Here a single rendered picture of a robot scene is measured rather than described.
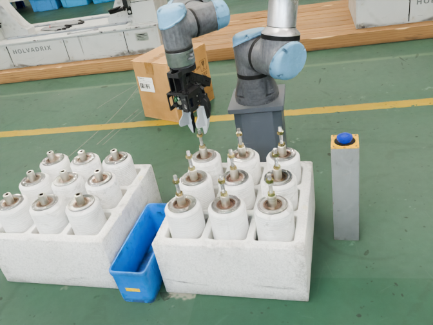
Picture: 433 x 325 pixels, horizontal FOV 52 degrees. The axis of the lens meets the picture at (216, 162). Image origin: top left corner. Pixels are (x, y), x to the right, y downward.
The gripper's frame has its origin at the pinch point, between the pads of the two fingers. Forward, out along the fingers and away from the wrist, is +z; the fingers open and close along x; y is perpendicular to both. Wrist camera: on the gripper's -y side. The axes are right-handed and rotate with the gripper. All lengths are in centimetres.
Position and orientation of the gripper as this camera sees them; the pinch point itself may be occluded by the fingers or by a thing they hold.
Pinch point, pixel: (200, 128)
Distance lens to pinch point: 130.0
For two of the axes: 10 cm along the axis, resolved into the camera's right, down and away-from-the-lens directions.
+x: 8.6, 1.3, -4.9
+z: 1.6, 8.4, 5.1
